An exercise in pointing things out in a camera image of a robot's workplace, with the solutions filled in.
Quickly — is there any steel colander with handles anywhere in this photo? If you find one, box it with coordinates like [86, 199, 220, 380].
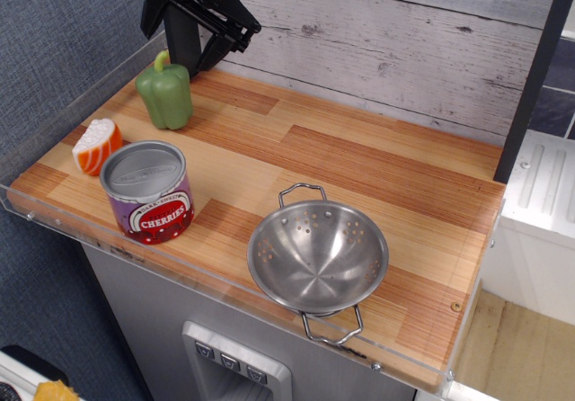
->
[247, 194, 390, 346]

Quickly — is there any green toy bell pepper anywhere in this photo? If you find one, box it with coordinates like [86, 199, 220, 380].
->
[136, 50, 193, 130]

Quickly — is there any black support post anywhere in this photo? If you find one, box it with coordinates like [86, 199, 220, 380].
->
[160, 0, 202, 78]
[493, 0, 573, 184]

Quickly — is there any silver dispenser panel with buttons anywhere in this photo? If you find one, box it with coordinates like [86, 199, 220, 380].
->
[181, 321, 293, 400]

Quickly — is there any yellow object at corner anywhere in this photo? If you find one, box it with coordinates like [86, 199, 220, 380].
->
[33, 380, 80, 401]

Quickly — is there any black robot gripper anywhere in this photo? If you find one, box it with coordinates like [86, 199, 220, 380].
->
[140, 0, 261, 72]

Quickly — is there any orange white food wedge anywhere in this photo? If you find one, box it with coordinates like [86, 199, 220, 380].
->
[72, 118, 123, 175]

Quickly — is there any black right support post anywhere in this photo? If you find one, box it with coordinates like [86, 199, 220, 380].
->
[493, 0, 573, 184]

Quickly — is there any toy cherries can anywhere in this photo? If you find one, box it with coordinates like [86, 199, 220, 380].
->
[100, 140, 195, 245]

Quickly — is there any black left support post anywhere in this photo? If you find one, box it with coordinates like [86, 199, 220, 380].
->
[160, 0, 202, 78]

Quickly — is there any grey toy fridge cabinet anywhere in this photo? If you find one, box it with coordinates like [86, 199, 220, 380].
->
[84, 245, 416, 400]

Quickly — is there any white toy sink unit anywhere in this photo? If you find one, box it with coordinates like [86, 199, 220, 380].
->
[480, 131, 574, 324]

